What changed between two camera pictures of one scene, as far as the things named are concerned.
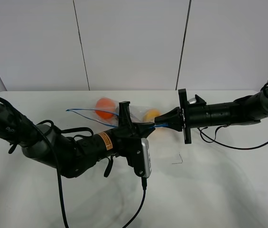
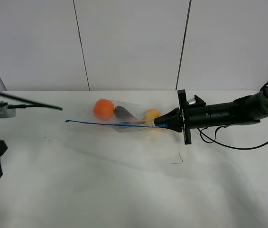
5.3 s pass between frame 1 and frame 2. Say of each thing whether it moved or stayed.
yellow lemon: stayed
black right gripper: stayed
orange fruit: stayed
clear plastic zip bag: moved
